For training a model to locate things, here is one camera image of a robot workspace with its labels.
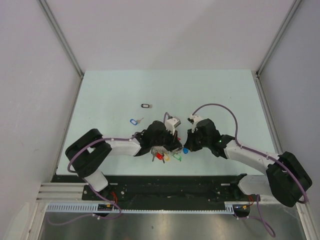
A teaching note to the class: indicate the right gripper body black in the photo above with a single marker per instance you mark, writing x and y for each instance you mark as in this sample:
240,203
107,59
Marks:
197,141

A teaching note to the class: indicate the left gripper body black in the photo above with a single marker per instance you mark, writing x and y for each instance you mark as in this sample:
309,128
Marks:
168,140

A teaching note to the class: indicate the metal keyring holder red handle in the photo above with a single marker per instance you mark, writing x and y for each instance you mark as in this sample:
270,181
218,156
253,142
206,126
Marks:
162,150

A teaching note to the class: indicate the blue tag key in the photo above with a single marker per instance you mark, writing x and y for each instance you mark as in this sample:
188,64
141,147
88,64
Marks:
135,121
185,150

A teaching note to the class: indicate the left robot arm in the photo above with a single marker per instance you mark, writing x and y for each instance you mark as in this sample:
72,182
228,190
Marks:
88,152

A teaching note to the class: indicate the green key tag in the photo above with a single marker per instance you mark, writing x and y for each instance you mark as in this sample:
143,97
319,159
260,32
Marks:
177,156

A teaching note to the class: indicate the yellow key tag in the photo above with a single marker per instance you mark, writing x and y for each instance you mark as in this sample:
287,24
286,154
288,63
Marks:
166,157

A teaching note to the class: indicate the red key tag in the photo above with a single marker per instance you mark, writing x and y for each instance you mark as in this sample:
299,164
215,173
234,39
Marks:
159,156

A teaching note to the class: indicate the black key tag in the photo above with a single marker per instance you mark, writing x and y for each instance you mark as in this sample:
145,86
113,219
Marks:
146,106

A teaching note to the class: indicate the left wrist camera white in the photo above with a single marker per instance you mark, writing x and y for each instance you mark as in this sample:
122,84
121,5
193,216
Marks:
172,123

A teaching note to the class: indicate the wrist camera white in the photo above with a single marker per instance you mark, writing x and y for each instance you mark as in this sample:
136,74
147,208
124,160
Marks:
172,123
194,119

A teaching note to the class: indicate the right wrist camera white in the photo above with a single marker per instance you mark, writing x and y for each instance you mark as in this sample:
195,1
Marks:
194,119

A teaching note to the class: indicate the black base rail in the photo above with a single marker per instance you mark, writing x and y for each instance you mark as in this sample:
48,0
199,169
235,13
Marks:
171,193

